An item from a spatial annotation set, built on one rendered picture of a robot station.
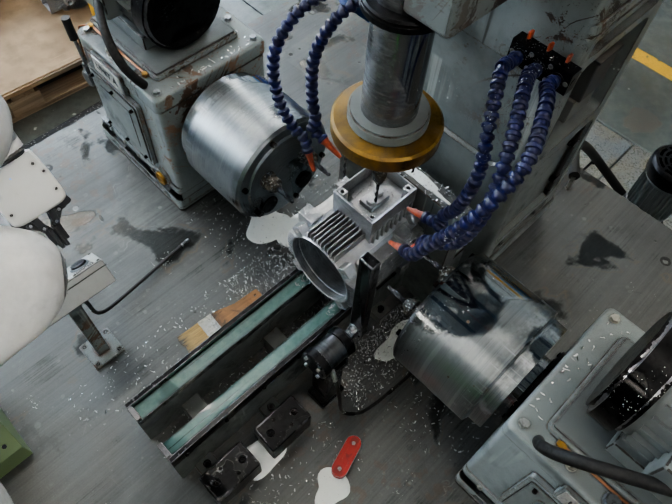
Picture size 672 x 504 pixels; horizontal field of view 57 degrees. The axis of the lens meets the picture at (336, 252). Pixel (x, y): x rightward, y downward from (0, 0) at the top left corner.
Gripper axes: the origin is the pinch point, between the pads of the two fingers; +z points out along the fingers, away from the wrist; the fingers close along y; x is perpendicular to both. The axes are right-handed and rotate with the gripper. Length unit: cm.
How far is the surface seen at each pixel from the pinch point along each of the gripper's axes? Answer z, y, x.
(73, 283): 7.5, -2.9, -3.6
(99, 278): 9.4, 1.1, -3.6
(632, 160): 86, 168, 2
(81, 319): 16.4, -5.3, 3.2
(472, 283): 31, 44, -48
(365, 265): 17, 29, -44
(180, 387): 33.3, 0.6, -10.9
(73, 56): -15, 64, 181
